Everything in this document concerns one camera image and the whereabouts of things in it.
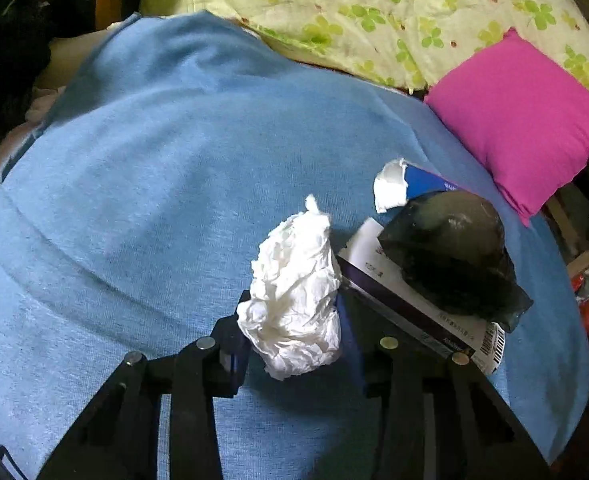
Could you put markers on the blue blanket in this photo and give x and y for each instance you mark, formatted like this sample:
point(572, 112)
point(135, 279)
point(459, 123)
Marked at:
point(149, 185)

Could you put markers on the green floral quilt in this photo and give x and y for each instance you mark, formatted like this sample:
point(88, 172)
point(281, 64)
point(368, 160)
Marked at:
point(349, 5)

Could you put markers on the black cloth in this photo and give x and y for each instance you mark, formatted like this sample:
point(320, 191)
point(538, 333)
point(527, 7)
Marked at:
point(9, 60)

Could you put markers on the blue white crumpled packet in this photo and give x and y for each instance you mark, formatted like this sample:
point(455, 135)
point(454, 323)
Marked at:
point(392, 187)

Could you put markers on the dark green plastic bag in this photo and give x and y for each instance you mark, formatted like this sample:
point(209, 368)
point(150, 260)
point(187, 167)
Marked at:
point(444, 250)

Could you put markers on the white purple cardboard box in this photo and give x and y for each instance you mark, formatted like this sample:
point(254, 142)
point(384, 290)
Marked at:
point(369, 260)

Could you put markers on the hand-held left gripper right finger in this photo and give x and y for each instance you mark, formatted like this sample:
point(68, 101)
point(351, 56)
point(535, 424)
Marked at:
point(374, 370)

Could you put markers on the magenta pillow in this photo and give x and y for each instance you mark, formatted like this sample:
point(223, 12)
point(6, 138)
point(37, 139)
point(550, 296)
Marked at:
point(519, 120)

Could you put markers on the white tissue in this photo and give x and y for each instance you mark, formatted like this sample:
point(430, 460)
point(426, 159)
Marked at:
point(294, 300)

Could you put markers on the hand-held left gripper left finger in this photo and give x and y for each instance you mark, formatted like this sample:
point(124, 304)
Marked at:
point(234, 365)

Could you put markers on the wooden table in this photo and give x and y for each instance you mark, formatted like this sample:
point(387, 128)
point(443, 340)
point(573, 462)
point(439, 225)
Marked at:
point(559, 212)

